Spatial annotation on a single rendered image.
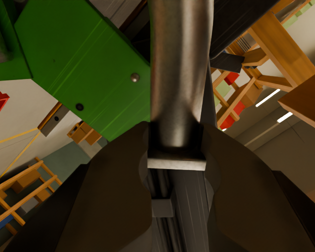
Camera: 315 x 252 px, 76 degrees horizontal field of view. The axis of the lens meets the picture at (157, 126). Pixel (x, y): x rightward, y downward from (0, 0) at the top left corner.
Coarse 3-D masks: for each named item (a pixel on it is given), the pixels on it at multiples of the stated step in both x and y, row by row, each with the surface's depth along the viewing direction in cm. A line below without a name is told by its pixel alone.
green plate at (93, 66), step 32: (32, 0) 20; (64, 0) 20; (32, 32) 22; (64, 32) 22; (96, 32) 21; (32, 64) 23; (64, 64) 23; (96, 64) 23; (128, 64) 23; (64, 96) 25; (96, 96) 25; (128, 96) 25; (96, 128) 27; (128, 128) 27
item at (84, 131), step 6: (78, 126) 615; (84, 126) 611; (78, 132) 626; (84, 132) 620; (90, 132) 655; (96, 132) 656; (72, 138) 642; (78, 138) 635; (84, 138) 668; (90, 138) 670; (96, 138) 664; (90, 144) 679
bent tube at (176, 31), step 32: (160, 0) 8; (192, 0) 8; (160, 32) 9; (192, 32) 9; (160, 64) 10; (192, 64) 9; (160, 96) 10; (192, 96) 10; (160, 128) 11; (192, 128) 11; (160, 160) 11; (192, 160) 11
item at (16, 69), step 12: (0, 0) 20; (12, 0) 21; (0, 12) 21; (12, 12) 21; (0, 24) 21; (12, 24) 21; (12, 36) 22; (12, 48) 22; (12, 60) 23; (24, 60) 23; (0, 72) 24; (12, 72) 24; (24, 72) 24
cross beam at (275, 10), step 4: (280, 0) 69; (284, 0) 67; (288, 0) 64; (292, 0) 63; (276, 4) 73; (280, 4) 71; (284, 4) 68; (272, 8) 78; (276, 8) 75; (280, 8) 73; (276, 12) 78
